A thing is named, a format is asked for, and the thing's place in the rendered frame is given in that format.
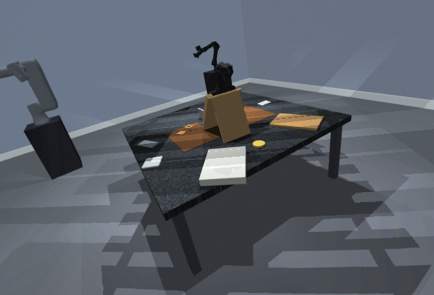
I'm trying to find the yellow round disc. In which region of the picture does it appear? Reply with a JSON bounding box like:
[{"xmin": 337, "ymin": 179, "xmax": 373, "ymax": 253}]
[{"xmin": 253, "ymin": 140, "xmax": 265, "ymax": 148}]

